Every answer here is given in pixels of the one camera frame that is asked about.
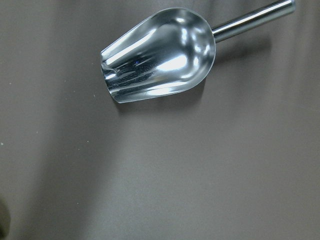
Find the metal ice scoop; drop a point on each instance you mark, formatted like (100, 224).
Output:
(173, 50)

